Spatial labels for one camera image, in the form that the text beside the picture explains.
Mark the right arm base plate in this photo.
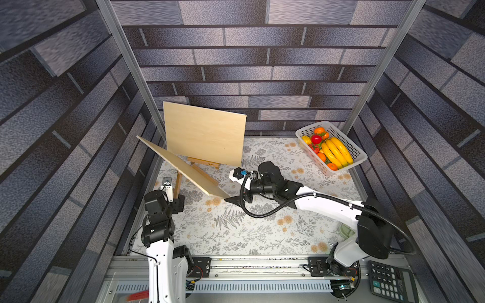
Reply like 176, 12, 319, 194
302, 256, 360, 278

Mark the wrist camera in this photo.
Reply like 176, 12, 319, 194
229, 167, 253, 190
160, 177, 174, 203

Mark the black corrugated cable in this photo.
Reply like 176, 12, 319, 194
238, 172, 417, 255

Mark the green clear plastic bag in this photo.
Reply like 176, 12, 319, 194
338, 223, 356, 240

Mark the floral table mat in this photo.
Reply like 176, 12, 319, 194
124, 136, 380, 256

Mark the orange fruit top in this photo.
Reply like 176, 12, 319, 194
314, 127, 330, 140

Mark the red object on floor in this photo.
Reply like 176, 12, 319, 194
126, 290, 149, 303

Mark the yellow lemon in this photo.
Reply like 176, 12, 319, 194
301, 136, 312, 145

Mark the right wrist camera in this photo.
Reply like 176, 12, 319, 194
229, 167, 253, 190

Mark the red strawberry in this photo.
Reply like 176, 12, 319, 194
308, 144, 320, 154

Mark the black calculator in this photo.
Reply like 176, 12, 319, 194
368, 261, 419, 303

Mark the red apple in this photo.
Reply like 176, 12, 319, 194
311, 135, 323, 145

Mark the orange fruit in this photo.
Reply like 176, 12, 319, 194
317, 153, 338, 171
314, 127, 330, 140

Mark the aluminium frame post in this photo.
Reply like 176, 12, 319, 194
342, 0, 426, 135
95, 0, 167, 142

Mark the orange fruit bottom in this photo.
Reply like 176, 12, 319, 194
317, 153, 338, 171

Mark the yellow banana bunch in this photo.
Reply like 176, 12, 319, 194
320, 137, 354, 170

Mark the left aluminium frame post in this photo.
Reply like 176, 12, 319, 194
95, 0, 167, 142

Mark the right aluminium frame post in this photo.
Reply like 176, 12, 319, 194
342, 0, 426, 135

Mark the plywood board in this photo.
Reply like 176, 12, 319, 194
137, 136, 229, 199
163, 102, 247, 167

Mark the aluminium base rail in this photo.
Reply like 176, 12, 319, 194
100, 254, 410, 294

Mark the white plastic basket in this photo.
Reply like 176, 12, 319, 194
296, 121, 368, 177

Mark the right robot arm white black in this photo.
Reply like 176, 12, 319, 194
225, 162, 394, 267

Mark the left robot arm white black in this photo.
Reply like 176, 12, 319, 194
141, 189, 194, 302

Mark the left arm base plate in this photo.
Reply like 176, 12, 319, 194
187, 257, 212, 279

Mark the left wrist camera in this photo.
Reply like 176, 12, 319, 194
160, 177, 174, 203

